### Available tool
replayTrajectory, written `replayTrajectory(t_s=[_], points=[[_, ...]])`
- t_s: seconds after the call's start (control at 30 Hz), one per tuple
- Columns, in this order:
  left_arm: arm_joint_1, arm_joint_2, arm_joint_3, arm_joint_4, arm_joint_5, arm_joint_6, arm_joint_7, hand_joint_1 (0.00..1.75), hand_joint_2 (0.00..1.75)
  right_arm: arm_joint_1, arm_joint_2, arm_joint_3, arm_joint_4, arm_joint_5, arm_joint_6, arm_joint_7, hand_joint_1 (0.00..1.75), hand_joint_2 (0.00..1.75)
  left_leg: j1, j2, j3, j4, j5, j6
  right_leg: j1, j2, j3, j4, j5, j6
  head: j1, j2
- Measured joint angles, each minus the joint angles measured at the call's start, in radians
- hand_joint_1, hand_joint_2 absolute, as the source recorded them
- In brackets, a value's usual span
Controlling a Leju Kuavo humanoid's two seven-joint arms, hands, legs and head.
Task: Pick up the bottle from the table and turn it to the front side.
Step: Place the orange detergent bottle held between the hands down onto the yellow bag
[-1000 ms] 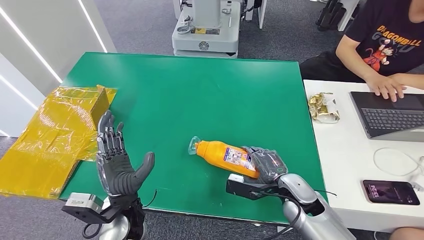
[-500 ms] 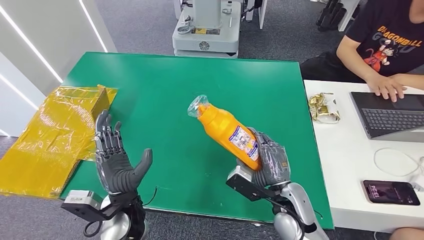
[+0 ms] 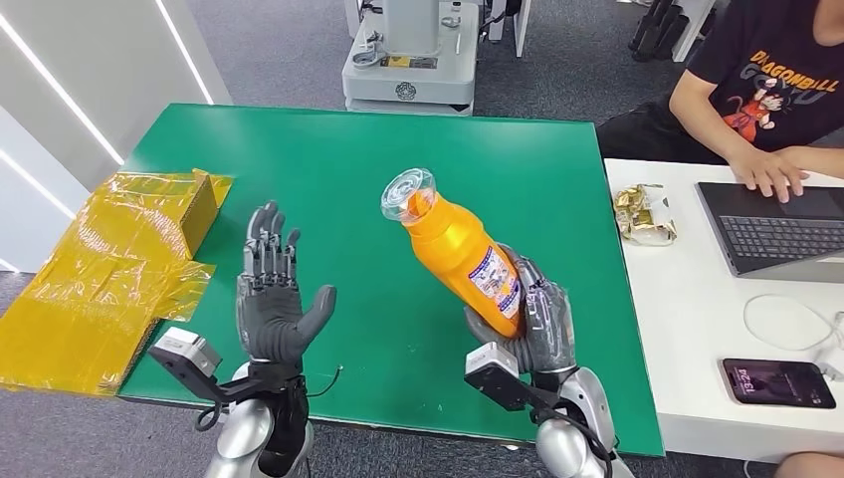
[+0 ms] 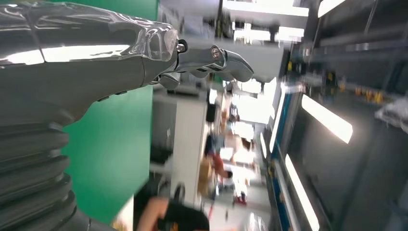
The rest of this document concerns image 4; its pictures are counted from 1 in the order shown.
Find person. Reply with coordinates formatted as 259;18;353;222
136;197;210;231

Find ceiling light panel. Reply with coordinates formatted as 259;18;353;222
301;94;354;144
284;154;320;231

